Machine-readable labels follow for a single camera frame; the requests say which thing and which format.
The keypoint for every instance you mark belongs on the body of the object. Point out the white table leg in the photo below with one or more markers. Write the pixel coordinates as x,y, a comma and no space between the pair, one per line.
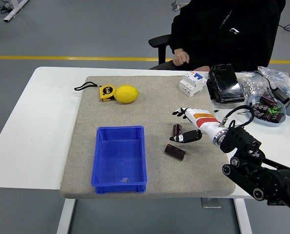
65,217
243,217

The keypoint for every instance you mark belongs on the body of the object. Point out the black power adapter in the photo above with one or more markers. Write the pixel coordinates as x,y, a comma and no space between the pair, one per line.
281,95

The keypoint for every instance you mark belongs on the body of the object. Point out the grey-brown fabric mat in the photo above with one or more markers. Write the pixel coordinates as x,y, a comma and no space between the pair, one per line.
159,109

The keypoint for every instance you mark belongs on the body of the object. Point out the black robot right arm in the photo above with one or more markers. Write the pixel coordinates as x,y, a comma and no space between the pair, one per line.
242,141

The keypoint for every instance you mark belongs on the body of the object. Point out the white desk frame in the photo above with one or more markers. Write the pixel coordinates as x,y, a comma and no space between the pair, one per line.
12,13

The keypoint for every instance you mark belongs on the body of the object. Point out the light blue bowl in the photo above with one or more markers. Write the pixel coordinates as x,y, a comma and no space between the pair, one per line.
269,123

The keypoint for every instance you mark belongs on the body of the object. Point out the white floor stand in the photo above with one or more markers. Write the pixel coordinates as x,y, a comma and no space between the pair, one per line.
175,6

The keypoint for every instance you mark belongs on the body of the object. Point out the person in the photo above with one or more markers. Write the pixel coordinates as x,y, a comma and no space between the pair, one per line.
220,36

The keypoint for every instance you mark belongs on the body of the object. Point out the black office chair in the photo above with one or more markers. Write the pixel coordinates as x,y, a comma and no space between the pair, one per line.
159,40

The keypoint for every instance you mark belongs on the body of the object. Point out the white circuit breaker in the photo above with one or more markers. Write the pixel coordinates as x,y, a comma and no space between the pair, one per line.
190,85

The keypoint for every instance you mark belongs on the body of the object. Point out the black wrapped case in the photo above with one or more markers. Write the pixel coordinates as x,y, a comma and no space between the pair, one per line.
225,83

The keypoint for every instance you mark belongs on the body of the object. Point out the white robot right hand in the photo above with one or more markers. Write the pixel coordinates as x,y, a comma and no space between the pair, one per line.
204,120

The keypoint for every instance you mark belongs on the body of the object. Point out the green plastic connector pieces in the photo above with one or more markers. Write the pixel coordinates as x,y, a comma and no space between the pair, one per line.
274,110

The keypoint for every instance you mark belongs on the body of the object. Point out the clear bag of metal washers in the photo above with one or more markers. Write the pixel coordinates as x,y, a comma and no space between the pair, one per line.
251,85

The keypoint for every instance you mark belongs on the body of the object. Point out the blue plastic box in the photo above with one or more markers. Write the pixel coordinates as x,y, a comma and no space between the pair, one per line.
120,158

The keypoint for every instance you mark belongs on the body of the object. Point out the yellow tape measure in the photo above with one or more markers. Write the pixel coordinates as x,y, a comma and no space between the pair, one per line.
106,92

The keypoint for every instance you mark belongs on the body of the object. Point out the grey metal table bracket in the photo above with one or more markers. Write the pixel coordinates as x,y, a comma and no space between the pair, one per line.
211,202

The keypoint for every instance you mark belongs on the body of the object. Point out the grey metal pen tool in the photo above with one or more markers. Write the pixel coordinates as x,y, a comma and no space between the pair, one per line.
270,92

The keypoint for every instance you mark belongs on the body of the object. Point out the clear bag of blue parts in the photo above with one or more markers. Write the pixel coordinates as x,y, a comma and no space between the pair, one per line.
281,78

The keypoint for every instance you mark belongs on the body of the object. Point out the person's right hand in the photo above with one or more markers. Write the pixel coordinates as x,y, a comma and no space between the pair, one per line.
180,57

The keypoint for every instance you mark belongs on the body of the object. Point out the person's right forearm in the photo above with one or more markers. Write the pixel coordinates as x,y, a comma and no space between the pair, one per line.
178,39

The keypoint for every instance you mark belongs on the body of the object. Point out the yellow lemon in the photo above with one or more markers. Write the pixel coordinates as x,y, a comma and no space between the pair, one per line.
126,93

